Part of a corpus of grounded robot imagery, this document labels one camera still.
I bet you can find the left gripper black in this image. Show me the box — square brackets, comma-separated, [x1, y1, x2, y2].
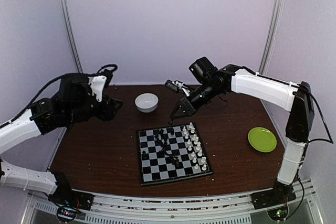
[65, 93, 123, 124]

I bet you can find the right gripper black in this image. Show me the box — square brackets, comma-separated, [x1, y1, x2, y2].
[170, 81, 222, 120]

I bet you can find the black white chessboard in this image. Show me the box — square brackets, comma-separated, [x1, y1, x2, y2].
[135, 122, 213, 186]

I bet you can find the black pawn piece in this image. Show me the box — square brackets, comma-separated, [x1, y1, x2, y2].
[141, 151, 147, 160]

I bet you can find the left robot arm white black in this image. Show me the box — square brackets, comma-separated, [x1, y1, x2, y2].
[1, 65, 123, 205]

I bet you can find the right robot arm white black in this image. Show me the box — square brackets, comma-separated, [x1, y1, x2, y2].
[165, 57, 314, 204]

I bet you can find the black chess pieces pile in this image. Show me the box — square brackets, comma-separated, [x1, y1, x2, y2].
[154, 129, 180, 168]

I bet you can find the white ceramic bowl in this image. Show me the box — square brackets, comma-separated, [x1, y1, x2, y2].
[134, 93, 159, 113]

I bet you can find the green plate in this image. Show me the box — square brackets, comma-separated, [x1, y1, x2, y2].
[248, 127, 277, 153]

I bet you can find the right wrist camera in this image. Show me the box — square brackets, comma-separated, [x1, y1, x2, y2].
[165, 80, 193, 97]

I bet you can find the aluminium front rail frame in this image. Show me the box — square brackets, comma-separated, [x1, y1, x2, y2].
[22, 178, 320, 224]

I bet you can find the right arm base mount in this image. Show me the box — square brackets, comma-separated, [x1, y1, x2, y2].
[251, 181, 296, 222]

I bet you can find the left aluminium corner post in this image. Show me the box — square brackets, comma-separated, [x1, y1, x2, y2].
[60, 0, 83, 73]

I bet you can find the aluminium corner post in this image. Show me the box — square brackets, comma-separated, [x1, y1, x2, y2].
[60, 0, 83, 73]
[259, 0, 284, 74]

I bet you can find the right aluminium corner post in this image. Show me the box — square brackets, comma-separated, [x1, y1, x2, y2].
[259, 0, 284, 74]

